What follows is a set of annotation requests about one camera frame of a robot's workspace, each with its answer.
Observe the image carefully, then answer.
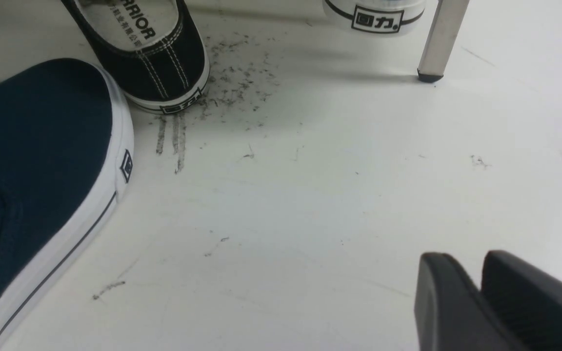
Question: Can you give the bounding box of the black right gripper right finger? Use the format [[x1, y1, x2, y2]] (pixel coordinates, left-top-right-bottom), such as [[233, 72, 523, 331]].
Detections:
[[481, 250, 562, 351]]

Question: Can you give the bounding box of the black canvas lace-up shoe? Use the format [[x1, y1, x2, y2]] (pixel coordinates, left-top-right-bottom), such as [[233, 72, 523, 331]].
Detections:
[[321, 0, 426, 38], [62, 0, 210, 114]]

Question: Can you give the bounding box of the navy slip-on shoe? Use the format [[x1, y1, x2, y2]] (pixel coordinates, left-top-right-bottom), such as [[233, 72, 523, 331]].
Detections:
[[0, 58, 135, 347]]

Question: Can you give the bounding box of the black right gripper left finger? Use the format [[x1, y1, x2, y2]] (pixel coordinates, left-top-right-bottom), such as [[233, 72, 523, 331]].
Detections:
[[413, 253, 527, 351]]

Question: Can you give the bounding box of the stainless steel shoe rack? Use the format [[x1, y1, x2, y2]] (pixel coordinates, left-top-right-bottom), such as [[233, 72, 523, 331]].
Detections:
[[417, 0, 469, 83]]

